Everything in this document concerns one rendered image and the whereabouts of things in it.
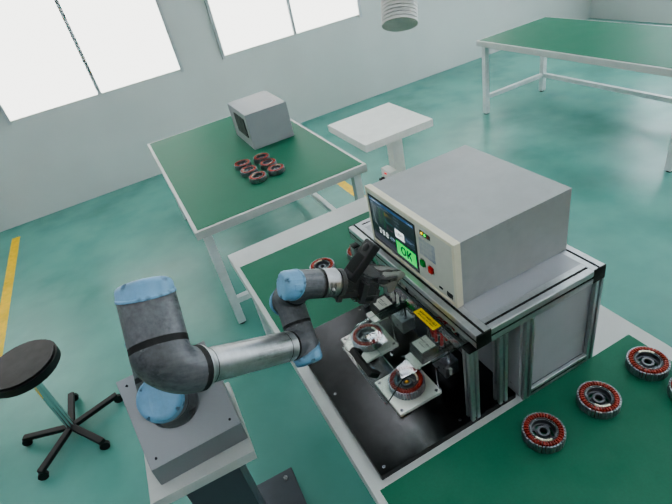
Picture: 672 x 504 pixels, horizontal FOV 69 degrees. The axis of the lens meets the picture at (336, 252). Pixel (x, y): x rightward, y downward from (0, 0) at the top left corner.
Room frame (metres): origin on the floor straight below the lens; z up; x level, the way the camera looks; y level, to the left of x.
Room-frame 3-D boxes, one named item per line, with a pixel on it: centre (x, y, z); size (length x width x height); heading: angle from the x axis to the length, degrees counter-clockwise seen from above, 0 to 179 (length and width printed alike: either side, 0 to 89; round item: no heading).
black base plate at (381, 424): (1.12, -0.10, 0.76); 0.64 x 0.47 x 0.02; 19
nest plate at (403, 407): (1.00, -0.12, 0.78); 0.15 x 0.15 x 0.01; 19
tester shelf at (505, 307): (1.22, -0.38, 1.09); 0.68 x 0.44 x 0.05; 19
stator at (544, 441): (0.76, -0.44, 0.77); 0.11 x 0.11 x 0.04
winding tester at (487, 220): (1.21, -0.39, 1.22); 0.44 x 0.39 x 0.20; 19
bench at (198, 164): (3.42, 0.52, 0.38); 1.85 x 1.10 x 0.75; 19
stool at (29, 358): (1.87, 1.61, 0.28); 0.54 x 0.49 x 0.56; 109
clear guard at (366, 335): (0.95, -0.15, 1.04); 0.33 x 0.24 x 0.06; 109
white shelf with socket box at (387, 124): (2.16, -0.33, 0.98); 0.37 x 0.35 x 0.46; 19
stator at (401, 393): (1.00, -0.12, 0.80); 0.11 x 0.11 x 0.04
